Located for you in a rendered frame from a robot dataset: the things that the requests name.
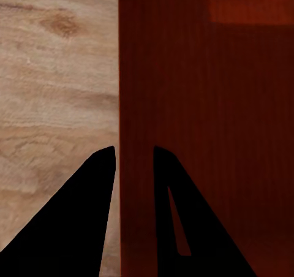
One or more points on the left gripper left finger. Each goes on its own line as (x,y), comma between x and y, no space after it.
(66,237)

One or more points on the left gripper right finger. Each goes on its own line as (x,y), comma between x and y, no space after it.
(214,253)

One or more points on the storage box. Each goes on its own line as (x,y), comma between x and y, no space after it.
(213,82)

